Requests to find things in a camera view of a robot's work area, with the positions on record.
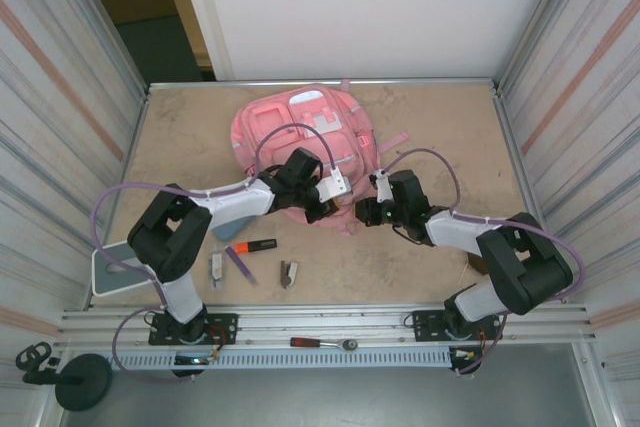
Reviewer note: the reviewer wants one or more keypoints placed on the pink backpack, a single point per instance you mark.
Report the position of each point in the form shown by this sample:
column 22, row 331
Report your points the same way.
column 270, row 122

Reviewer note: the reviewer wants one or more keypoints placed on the small silver brown stapler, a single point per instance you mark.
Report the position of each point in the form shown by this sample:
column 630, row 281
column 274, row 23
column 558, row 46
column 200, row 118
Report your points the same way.
column 288, row 274

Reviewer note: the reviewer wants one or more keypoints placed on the orange black highlighter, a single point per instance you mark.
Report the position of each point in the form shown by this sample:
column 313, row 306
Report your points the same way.
column 257, row 245

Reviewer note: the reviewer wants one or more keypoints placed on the purple pen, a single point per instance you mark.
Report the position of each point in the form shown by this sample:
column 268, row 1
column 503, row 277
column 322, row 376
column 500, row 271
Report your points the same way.
column 240, row 264

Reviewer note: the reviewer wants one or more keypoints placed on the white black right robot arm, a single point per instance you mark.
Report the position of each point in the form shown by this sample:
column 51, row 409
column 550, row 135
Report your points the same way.
column 455, row 232

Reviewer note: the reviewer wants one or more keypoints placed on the dark brown lump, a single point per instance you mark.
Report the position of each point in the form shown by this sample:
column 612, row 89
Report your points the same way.
column 475, row 264

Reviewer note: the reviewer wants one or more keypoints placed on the small circuit board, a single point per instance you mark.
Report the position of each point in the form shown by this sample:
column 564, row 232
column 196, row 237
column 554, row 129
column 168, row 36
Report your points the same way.
column 467, row 356
column 192, row 360

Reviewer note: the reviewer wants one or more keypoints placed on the black round base stand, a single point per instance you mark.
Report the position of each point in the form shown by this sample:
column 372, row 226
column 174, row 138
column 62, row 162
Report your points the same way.
column 82, row 382

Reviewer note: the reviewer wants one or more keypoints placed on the aluminium back rail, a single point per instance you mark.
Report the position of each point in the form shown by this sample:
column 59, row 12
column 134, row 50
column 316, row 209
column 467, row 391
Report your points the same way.
column 250, row 84

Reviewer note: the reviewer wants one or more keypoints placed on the aluminium rail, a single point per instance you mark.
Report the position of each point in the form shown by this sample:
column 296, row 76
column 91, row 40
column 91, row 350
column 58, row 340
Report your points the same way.
column 320, row 319
column 250, row 84

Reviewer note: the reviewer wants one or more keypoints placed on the aluminium front rail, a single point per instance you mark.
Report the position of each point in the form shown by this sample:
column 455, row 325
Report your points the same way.
column 320, row 319

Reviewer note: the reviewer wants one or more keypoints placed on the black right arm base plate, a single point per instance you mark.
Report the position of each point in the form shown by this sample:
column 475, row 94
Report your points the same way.
column 425, row 324

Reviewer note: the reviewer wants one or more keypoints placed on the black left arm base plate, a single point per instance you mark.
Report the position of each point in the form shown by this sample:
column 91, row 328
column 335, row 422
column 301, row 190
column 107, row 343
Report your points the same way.
column 220, row 324

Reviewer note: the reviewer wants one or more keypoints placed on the white door frame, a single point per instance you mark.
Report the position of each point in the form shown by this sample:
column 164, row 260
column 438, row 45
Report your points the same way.
column 202, row 12

